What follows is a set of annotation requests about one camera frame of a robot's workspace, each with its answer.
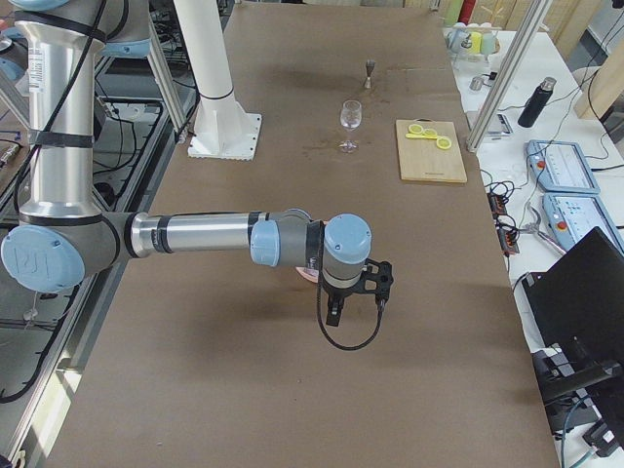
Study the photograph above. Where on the steel cocktail jigger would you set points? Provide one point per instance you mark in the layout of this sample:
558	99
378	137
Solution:
369	66

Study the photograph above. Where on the blue teach pendant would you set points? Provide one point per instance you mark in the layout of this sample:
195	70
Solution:
560	166
572	215

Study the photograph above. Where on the pink bowl of ice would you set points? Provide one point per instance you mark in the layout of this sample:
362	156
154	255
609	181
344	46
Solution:
309	274

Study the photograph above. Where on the white camera post base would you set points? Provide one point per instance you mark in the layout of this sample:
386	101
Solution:
222	127

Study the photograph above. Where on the bamboo cutting board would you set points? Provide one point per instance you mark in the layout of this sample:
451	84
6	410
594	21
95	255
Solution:
422	160

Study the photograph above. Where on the yellow cup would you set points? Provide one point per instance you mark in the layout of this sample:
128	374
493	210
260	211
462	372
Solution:
474	43

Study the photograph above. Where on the clear wine glass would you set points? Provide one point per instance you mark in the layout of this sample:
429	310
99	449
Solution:
350	120

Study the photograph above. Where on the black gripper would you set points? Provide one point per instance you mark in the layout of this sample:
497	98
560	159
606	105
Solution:
338	294

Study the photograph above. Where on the aluminium frame post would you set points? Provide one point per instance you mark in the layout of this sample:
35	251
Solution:
530	24

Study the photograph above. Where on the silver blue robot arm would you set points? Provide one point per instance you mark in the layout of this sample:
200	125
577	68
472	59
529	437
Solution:
63	237

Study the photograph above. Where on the yellow lemon slice near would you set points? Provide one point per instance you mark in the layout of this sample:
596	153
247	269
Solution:
443	142

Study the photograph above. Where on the black monitor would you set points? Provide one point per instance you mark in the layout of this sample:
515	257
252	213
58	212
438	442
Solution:
578	305

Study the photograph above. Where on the small steel cup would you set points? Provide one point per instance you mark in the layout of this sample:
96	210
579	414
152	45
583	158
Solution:
476	84

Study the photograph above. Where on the blue teach pendant near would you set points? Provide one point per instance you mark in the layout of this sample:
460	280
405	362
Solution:
572	215

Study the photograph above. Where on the black water bottle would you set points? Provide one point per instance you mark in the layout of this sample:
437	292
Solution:
537	102

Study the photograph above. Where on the blue teach pendant far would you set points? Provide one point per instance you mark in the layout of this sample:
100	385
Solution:
560	166

